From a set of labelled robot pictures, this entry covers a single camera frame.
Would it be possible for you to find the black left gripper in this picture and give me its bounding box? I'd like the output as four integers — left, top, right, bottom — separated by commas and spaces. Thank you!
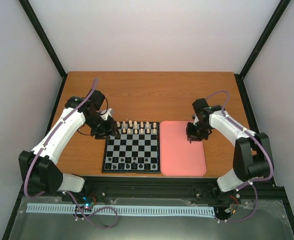
85, 113, 121, 140

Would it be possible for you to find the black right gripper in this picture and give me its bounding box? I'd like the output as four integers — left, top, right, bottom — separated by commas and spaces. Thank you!
186, 121, 211, 142

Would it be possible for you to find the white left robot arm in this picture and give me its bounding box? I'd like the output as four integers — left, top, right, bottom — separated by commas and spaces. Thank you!
18, 89, 120, 202

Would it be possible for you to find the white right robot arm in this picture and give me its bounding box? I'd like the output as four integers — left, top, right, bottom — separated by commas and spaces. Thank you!
186, 98, 274, 192

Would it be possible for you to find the black white chess board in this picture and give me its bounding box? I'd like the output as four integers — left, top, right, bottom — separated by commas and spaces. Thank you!
102, 121, 161, 174

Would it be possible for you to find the pink tray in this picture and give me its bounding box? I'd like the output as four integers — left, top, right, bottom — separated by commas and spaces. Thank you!
159, 121, 207, 177

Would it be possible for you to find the black king piece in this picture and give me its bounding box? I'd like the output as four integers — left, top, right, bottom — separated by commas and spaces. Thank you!
131, 162, 138, 170

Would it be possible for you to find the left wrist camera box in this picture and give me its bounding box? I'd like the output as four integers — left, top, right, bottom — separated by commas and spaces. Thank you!
99, 108, 114, 121

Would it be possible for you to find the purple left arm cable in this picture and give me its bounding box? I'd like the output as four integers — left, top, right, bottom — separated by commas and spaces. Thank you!
23, 77, 99, 198

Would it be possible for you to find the light blue cable duct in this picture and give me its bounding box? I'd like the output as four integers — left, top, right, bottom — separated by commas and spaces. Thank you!
25, 203, 215, 218

